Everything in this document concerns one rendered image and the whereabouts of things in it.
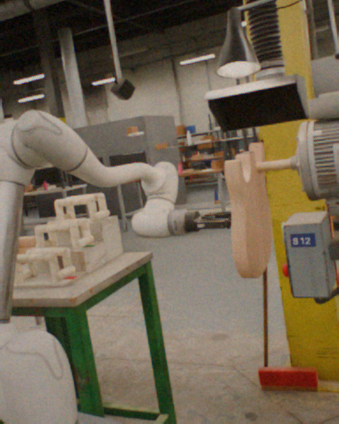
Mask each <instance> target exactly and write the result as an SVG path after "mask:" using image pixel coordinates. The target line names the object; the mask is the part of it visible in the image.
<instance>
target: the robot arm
mask: <svg viewBox="0 0 339 424"><path fill-rule="evenodd" d="M51 165H55V167H57V168H58V169H60V170H62V171H65V172H67V173H70V174H72V175H73V176H76V177H79V178H82V180H84V181H86V182H87V183H89V184H92V185H95V186H100V187H112V186H119V185H122V184H124V183H127V182H130V181H133V180H136V178H141V185H142V188H143V189H145V192H146V196H147V205H146V206H145V209H143V210H142V211H140V212H138V213H137V214H136V215H135V216H134V217H133V218H132V228H133V230H134V231H135V232H136V233H137V234H138V236H140V237H142V238H149V239H163V238H167V237H169V236H179V234H181V236H182V234H188V233H189V232H195V231H200V230H202V229H226V228H228V229H230V227H231V220H232V214H231V211H227V212H216V213H211V212H210V213H208V214H204V215H203V216H202V215H201V214H200V212H198V211H196V210H195V211H188V210H186V209H180V210H175V202H176V199H177V189H178V174H177V169H176V168H175V166H173V164H172V163H168V162H160V163H157V164H156V165H155V167H154V168H153V167H151V166H149V164H146V163H129V164H124V166H119V167H114V168H106V167H104V166H102V164H101V163H100V162H99V161H98V160H97V158H96V157H95V156H94V154H93V153H92V151H90V149H89V148H88V146H87V145H86V144H85V143H84V142H83V141H82V139H81V138H80V137H79V136H78V135H77V134H76V133H75V132H74V131H73V130H72V129H71V128H69V127H68V126H67V124H64V123H63V122H62V121H60V120H59V119H57V118H56V117H52V116H51V115H49V113H47V112H44V111H40V110H29V111H27V112H25V113H24V114H23V116H21V117H20V119H19V120H16V121H11V122H7V123H3V124H0V420H1V421H3V422H4V423H5V424H83V422H80V421H79V416H78V409H77V399H76V390H75V386H74V380H73V376H72V373H71V369H70V365H69V361H68V359H67V356H66V354H65V352H64V349H63V347H62V345H61V344H60V343H59V341H58V340H56V339H55V338H54V337H53V336H52V335H50V333H48V332H47V331H43V330H29V331H25V333H21V334H19V331H18V330H17V328H16V327H15V325H14V324H13V323H11V307H12V298H13V288H14V279H15V269H16V260H17V257H18V251H19V234H20V225H21V215H22V207H23V197H24V188H26V187H27V186H28V185H29V184H30V182H31V178H32V176H33V174H34V172H35V170H36V168H37V167H51Z"/></svg>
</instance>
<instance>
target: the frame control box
mask: <svg viewBox="0 0 339 424"><path fill-rule="evenodd" d="M282 234H283V238H282V239H283V245H284V249H285V256H286V264H288V272H289V279H290V293H291V294H292V298H294V299H314V301H315V303H317V304H324V303H326V302H328V301H329V300H331V299H332V298H334V297H335V296H336V295H338V294H339V286H337V287H336V288H335V289H334V286H335V280H336V273H335V261H331V260H330V259H329V250H328V248H329V246H330V243H331V233H330V224H329V216H328V212H327V211H321V212H309V213H296V214H294V215H293V216H292V217H291V218H290V219H289V221H287V222H286V223H285V224H284V225H283V227H282ZM333 289H334V290H333Z"/></svg>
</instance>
